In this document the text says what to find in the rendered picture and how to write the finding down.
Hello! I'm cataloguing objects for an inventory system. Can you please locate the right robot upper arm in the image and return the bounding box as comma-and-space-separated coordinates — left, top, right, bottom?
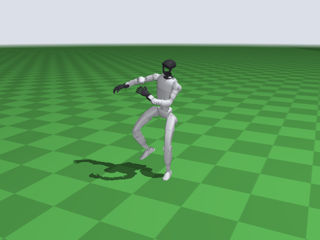
138, 73, 160, 85

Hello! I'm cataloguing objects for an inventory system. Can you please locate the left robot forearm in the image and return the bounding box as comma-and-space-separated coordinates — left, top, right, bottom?
148, 94, 171, 107

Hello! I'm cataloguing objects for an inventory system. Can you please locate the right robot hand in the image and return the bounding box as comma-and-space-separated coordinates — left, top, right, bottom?
113, 83, 130, 94

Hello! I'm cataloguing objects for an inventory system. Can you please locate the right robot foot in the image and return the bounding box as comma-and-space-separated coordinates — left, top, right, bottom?
140, 147, 155, 160

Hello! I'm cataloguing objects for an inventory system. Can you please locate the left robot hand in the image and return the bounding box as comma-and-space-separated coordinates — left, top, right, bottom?
136, 86, 153, 101

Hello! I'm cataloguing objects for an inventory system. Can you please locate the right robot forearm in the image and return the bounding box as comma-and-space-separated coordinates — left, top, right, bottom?
125, 76, 142, 88

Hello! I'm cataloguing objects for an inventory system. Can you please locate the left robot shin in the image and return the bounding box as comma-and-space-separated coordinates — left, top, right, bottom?
164, 145, 173, 173

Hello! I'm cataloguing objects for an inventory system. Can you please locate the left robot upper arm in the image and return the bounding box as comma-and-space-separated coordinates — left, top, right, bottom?
165, 81, 182, 107

